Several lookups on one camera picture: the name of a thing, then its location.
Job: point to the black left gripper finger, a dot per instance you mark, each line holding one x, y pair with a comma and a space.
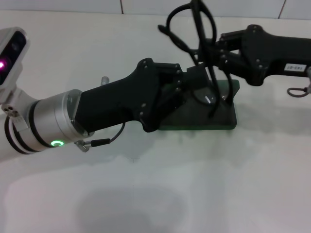
196, 77
182, 98

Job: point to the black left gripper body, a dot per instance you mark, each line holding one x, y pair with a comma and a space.
121, 102

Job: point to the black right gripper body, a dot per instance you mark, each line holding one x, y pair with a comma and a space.
279, 55

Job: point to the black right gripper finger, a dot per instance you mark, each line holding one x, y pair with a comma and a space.
233, 40
232, 61

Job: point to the green glasses case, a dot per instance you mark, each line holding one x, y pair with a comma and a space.
199, 119

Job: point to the black glasses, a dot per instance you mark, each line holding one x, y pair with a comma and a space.
199, 24

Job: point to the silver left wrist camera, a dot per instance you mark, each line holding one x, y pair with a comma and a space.
14, 60

